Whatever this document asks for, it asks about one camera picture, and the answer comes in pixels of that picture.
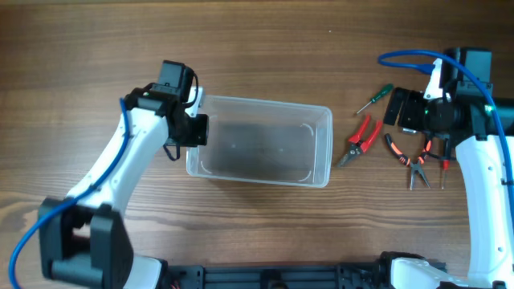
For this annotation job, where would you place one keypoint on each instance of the green handled screwdriver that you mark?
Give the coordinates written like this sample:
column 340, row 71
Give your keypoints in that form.
column 379, row 95

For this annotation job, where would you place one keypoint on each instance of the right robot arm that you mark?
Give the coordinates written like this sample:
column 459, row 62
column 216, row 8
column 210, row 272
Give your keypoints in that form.
column 477, row 130

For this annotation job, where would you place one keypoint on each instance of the black red screwdriver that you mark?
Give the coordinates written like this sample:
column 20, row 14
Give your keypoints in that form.
column 445, row 161

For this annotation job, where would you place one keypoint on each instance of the red handled snips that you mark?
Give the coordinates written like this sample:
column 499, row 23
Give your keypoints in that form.
column 358, row 145

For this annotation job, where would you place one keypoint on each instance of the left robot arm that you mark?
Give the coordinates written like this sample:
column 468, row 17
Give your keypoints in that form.
column 82, row 238

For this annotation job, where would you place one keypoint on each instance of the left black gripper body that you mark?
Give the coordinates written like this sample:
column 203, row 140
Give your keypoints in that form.
column 194, row 131

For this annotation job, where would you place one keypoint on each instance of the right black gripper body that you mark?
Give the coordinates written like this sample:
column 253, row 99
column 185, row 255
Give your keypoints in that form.
column 416, row 111

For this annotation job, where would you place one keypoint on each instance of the black orange needle-nose pliers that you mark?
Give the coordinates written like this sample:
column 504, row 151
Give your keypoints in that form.
column 415, row 164

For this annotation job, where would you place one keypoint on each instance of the small metal hammer tool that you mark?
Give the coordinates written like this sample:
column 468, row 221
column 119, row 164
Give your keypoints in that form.
column 409, row 131

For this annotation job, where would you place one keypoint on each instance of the clear plastic container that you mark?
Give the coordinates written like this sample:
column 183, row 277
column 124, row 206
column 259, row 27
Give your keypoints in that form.
column 264, row 141

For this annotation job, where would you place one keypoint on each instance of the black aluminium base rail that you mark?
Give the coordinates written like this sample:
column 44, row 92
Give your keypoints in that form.
column 340, row 276

